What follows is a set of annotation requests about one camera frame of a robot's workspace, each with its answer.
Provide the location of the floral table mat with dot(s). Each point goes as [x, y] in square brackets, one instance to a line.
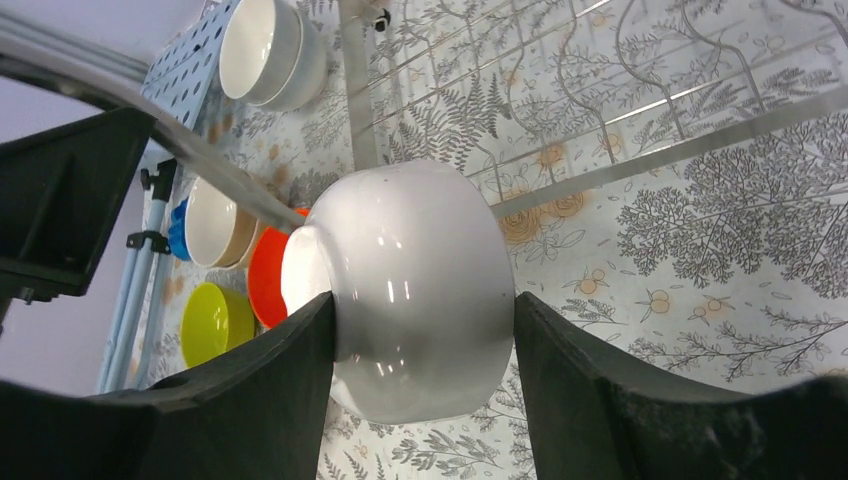
[749, 310]

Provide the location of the stainless steel dish rack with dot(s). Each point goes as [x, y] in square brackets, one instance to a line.
[724, 114]

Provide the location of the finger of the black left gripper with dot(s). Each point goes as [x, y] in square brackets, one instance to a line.
[61, 193]

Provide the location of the blue toy block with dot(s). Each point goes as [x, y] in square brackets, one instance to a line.
[176, 232]

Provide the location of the orange bowl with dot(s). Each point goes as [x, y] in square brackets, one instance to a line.
[264, 278]

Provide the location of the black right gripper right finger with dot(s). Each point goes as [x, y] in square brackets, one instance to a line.
[596, 412]

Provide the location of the white bowl front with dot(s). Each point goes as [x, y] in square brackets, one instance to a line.
[309, 74]

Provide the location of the beige bowl with flower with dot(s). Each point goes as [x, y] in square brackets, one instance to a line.
[245, 259]

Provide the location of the lime green bowl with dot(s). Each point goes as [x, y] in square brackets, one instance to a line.
[215, 320]

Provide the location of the blue perforated tray stand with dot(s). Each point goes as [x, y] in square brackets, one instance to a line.
[177, 82]

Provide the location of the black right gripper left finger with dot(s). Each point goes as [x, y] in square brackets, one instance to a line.
[255, 412]

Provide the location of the white pink bowl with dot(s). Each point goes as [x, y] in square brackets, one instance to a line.
[423, 291]

